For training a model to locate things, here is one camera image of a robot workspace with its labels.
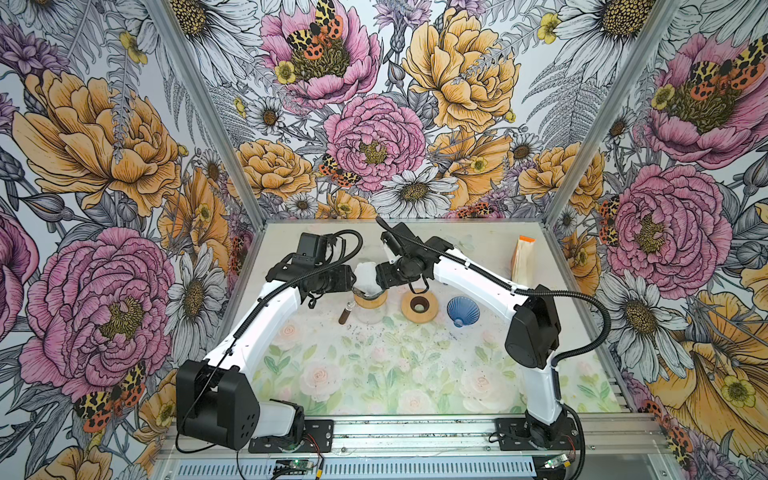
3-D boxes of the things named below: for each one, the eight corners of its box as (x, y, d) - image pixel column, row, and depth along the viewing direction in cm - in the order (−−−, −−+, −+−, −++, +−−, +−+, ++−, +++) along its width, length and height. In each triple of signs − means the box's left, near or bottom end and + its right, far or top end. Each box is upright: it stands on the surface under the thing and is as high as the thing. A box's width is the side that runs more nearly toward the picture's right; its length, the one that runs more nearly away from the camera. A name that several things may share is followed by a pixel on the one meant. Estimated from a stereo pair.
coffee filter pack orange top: (507, 284, 106) (520, 261, 96) (505, 259, 114) (517, 234, 103) (528, 287, 105) (542, 264, 95) (524, 262, 113) (538, 237, 103)
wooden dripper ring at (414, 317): (401, 322, 96) (401, 319, 94) (401, 294, 102) (401, 291, 101) (439, 322, 96) (439, 319, 94) (436, 295, 103) (436, 291, 101)
